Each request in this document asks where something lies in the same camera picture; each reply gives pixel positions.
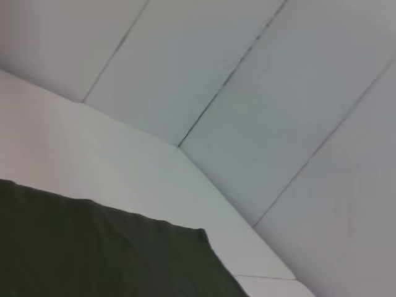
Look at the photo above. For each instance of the dark green printed t-shirt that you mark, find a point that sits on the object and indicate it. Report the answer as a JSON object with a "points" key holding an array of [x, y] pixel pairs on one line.
{"points": [[92, 247]]}

